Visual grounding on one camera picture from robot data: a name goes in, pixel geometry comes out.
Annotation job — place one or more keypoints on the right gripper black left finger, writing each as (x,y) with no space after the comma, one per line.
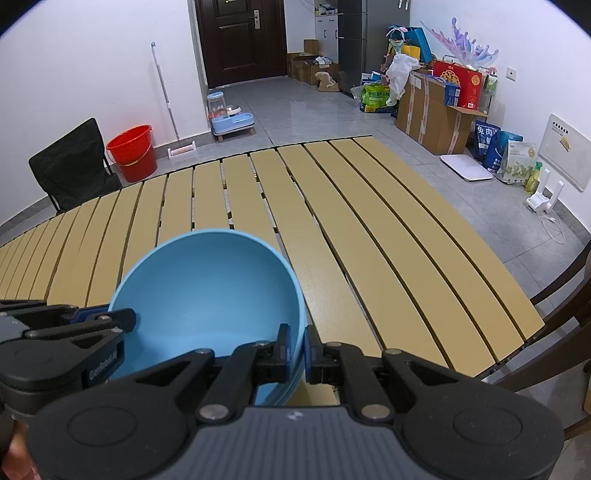
(248,367)

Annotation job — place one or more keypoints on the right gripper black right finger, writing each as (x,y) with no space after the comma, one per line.
(345,367)

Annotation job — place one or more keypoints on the large blue bowl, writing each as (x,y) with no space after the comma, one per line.
(216,289)

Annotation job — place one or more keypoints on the person's left hand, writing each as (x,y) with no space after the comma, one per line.
(17,463)

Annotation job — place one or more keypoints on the black folding chair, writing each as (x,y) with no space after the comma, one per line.
(74,169)

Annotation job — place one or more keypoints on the red plastic bucket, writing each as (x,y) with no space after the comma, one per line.
(133,153)

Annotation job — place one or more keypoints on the white mop with pole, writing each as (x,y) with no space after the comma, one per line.
(181,149)

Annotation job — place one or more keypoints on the white bathroom scale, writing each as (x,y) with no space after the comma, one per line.
(466,167)

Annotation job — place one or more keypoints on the blue pet feeder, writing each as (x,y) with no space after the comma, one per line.
(226,119)

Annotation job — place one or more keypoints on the dark wooden chair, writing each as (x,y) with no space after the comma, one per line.
(571,350)

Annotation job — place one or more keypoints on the large cardboard box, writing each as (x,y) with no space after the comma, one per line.
(423,115)

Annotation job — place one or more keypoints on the green yellow bag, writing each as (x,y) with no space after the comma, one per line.
(376,98)

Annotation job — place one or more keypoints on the white wifi router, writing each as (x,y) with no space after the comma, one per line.
(538,202)

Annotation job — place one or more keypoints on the blue pet food bag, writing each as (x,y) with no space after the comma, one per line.
(490,144)

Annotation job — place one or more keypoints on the white green litter bag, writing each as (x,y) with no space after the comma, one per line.
(518,162)

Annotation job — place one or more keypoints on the white plastic bag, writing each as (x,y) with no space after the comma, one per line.
(398,73)

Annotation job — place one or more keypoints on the red gift box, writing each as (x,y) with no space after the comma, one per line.
(470,82)

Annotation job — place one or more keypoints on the dark wooden door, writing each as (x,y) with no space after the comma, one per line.
(241,40)

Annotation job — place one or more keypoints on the grey refrigerator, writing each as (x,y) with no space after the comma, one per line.
(363,43)

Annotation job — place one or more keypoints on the white wall board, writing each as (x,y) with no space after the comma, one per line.
(567,151)

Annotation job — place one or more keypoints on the purple wall decoration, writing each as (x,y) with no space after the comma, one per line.
(466,50)

